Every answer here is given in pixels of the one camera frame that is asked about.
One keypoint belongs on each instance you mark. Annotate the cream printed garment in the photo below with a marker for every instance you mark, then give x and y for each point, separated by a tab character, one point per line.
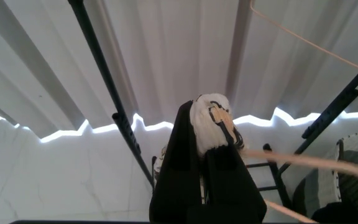
204	124

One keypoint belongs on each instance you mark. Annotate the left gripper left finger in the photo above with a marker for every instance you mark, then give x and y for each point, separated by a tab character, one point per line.
179	174

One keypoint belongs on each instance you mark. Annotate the black clothes rack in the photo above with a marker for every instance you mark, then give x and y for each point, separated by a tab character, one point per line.
102	71

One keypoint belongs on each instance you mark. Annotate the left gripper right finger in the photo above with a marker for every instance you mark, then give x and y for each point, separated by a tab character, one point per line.
232	186

